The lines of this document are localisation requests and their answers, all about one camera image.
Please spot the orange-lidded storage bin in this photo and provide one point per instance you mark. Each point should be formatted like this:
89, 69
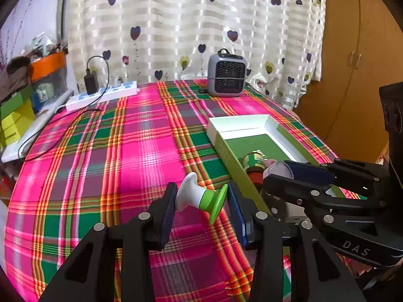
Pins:
48, 80

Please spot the white green spool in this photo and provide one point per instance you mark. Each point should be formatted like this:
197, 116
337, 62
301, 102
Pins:
190, 193

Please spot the wooden wardrobe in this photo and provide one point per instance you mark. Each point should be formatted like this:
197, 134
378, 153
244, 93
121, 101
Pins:
361, 51

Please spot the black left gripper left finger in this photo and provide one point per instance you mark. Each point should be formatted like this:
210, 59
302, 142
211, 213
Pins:
88, 274

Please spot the red-capped brown jar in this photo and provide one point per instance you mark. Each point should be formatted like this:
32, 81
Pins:
254, 166

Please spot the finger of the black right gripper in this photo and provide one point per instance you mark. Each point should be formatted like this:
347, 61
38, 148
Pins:
318, 204
347, 174

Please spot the yellow green cardboard box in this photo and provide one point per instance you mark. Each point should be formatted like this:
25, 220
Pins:
16, 116

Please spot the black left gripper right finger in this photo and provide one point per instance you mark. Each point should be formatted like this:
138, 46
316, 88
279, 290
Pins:
291, 260

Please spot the heart-patterned white curtain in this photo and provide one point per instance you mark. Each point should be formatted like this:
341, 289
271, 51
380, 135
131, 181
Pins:
164, 40

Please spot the purple dried flower branches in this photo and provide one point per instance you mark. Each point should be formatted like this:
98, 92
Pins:
11, 30

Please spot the black power adapter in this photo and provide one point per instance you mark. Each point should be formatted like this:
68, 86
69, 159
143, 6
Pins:
91, 83

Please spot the white green shallow box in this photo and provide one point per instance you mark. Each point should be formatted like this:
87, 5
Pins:
236, 136

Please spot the translucent white round lid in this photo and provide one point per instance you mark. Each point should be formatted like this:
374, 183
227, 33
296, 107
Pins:
279, 168

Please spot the brown cloth garment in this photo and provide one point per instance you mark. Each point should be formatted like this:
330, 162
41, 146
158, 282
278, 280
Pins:
14, 77

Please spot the grey mini fan heater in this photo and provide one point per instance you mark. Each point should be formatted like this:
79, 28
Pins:
226, 74

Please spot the white long flat board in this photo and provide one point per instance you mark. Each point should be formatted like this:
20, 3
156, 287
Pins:
19, 150

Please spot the white power strip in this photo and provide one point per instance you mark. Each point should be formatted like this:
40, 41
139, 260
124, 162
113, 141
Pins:
82, 100

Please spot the pink green plaid tablecloth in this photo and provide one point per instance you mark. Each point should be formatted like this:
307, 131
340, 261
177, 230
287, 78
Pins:
109, 165

